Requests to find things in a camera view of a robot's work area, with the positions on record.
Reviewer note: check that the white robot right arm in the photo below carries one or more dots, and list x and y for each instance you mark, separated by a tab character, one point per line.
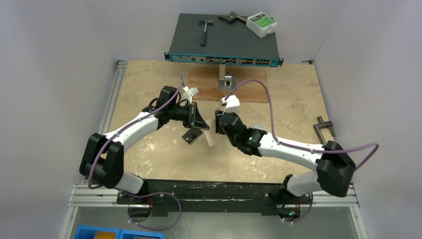
330	168

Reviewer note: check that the tan leather card holder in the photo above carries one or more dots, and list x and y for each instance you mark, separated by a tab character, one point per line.
210	136

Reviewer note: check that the blue plastic bin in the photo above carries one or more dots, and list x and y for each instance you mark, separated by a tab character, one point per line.
93	232

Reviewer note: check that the metal stand base bracket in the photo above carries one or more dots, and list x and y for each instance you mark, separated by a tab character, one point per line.
227	81

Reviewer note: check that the white green box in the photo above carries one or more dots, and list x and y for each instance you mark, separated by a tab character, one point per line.
261	24

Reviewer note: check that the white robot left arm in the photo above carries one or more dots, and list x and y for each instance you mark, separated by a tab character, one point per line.
103	159

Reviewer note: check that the silver credit card stack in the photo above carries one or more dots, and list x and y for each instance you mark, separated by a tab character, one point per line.
258	126

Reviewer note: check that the dark pliers tool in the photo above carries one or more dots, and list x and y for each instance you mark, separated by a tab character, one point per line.
233	17

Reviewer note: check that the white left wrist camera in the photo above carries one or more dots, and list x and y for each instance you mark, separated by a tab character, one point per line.
189	92

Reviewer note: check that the aluminium frame rail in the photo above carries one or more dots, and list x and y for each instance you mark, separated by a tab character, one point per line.
133	84

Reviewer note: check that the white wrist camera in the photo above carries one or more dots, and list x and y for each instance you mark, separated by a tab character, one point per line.
189	92
232	104

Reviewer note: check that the blue network switch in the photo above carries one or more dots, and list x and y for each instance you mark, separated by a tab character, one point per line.
227	43

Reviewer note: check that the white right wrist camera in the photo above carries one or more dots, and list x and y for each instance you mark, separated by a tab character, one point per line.
232	104

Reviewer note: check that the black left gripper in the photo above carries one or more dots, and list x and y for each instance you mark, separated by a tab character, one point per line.
195	119

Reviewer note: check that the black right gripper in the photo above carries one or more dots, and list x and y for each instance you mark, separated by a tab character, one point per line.
219	122

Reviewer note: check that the small hammer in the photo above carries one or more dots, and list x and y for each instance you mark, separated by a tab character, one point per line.
204	33

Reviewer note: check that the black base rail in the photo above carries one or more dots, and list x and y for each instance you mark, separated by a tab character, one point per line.
164	196

